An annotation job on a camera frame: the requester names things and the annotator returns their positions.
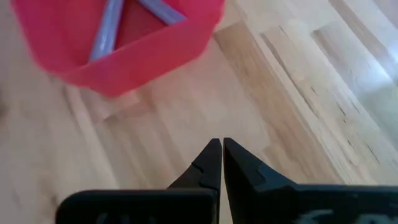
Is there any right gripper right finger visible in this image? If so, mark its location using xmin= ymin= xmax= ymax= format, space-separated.
xmin=223 ymin=137 xmax=398 ymax=224

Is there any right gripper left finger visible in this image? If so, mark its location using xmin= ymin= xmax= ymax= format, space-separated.
xmin=55 ymin=138 xmax=223 ymax=224

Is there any lavender-handled silver spoon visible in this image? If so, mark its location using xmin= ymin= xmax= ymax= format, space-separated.
xmin=89 ymin=0 xmax=125 ymax=62
xmin=138 ymin=0 xmax=187 ymax=26

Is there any pink plastic bin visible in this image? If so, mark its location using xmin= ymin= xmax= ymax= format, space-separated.
xmin=9 ymin=0 xmax=226 ymax=99

